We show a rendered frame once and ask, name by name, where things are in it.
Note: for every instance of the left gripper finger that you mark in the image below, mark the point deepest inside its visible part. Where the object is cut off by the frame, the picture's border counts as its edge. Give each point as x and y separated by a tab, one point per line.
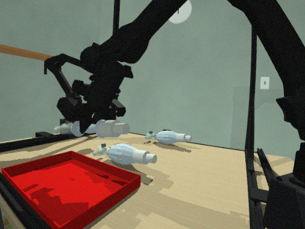
85	125
98	116

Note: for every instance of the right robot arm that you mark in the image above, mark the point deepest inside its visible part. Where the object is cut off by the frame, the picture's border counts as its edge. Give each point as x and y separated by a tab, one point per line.
54	65

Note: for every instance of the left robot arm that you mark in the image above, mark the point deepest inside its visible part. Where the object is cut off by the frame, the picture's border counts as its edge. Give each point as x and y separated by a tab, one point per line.
270	23

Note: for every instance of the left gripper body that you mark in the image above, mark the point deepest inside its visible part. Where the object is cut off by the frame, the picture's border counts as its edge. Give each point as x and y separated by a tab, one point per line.
98	101

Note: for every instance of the red tray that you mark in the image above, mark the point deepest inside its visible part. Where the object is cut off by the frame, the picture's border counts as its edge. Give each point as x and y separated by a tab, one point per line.
71	188

